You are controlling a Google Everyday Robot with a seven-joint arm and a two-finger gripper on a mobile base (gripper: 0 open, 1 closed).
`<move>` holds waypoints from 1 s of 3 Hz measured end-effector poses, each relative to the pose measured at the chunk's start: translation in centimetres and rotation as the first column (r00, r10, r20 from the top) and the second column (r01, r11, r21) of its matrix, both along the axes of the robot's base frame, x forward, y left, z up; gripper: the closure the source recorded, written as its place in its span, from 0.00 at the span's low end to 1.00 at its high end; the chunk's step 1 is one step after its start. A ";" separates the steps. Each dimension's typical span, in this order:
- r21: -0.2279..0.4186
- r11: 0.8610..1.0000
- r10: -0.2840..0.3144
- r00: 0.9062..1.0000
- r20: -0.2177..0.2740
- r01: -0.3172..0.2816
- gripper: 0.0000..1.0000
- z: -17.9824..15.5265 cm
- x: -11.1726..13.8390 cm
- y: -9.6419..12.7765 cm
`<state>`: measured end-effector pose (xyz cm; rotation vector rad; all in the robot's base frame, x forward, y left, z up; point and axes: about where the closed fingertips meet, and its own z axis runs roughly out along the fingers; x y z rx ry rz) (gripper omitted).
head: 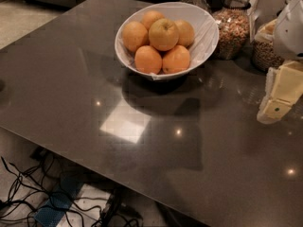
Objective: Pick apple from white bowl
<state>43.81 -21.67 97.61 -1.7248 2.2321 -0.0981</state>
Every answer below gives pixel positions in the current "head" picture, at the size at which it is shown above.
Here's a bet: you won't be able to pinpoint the white paper tag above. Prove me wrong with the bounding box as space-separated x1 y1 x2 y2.
247 0 259 42

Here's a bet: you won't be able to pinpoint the black cables on floor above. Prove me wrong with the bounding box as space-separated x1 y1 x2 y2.
0 148 143 227

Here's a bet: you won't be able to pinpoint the orange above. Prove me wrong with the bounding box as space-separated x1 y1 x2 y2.
162 45 190 74
175 20 195 47
122 21 149 52
141 10 165 29
134 45 162 74

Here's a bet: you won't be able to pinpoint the right back orange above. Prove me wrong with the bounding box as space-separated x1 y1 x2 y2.
175 20 195 47

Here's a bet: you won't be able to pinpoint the front right orange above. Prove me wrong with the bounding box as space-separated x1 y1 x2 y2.
162 45 190 74

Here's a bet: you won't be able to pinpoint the front left orange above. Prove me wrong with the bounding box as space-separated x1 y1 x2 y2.
134 45 162 74

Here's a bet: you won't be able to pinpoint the right glass jar of cereal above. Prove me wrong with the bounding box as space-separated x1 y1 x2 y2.
251 19 284 72

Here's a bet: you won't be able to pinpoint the glass jar of cereal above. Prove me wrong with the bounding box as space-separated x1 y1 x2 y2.
213 0 251 60
251 19 284 72

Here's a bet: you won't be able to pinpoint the yellow-green apple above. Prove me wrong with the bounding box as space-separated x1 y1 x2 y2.
149 18 179 51

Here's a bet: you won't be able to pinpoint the blue mat on floor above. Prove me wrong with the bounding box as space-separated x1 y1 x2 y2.
34 177 83 227

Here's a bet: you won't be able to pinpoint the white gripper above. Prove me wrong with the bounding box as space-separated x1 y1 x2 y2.
257 0 303 124

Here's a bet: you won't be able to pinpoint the white bowl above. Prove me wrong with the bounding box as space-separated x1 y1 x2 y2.
115 2 219 81

